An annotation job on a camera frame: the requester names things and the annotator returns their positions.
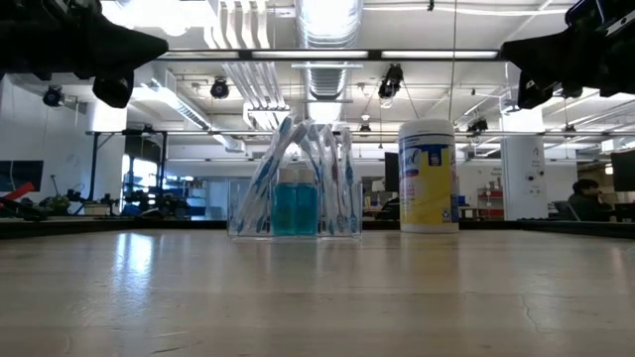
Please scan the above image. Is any grey office chair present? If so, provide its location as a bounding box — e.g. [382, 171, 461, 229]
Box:
[552, 199, 581, 223]

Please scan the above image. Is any small blue mouthwash bottle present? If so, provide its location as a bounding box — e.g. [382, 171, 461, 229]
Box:
[271, 167, 298, 237]
[296, 168, 319, 237]

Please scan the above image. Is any silver air duct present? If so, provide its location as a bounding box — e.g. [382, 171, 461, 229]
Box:
[296, 0, 364, 125]

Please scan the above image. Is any blue white toothbrush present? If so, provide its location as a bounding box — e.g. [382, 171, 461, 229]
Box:
[305, 129, 327, 234]
[340, 126, 359, 235]
[245, 118, 314, 235]
[231, 114, 295, 235]

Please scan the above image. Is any clear plastic organizer holder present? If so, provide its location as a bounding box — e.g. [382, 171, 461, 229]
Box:
[226, 178, 363, 242]

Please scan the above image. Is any black ceiling camera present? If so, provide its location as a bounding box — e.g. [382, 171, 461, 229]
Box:
[377, 62, 405, 100]
[466, 117, 490, 138]
[209, 77, 231, 100]
[42, 84, 64, 108]

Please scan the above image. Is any white building pillar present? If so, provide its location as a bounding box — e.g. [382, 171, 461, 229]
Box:
[499, 106, 550, 222]

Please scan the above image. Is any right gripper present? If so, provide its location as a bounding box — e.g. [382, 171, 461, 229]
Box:
[500, 0, 635, 110]

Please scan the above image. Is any red shelving unit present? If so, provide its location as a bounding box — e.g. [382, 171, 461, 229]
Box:
[476, 186, 505, 220]

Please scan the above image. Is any white LED light bar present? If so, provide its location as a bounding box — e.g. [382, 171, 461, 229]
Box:
[381, 50, 498, 60]
[163, 51, 240, 60]
[251, 50, 369, 60]

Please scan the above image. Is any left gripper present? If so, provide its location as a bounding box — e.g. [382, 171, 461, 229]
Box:
[0, 0, 170, 109]

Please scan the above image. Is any black computer monitor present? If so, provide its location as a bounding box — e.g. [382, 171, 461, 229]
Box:
[609, 150, 635, 193]

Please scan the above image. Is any Lysol wipes canister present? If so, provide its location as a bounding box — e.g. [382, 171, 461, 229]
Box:
[398, 117, 460, 234]

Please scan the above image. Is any black workstation frame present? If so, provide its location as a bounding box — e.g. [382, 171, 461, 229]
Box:
[87, 128, 354, 220]

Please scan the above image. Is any pile of blue toothbrushes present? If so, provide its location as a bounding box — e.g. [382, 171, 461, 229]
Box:
[321, 124, 344, 235]

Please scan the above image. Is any black wall monitor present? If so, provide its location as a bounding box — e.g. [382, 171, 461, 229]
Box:
[0, 160, 45, 193]

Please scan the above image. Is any red angled bar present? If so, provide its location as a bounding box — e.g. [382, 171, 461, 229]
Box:
[0, 181, 37, 202]

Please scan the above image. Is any person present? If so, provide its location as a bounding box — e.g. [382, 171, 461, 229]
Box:
[567, 178, 616, 223]

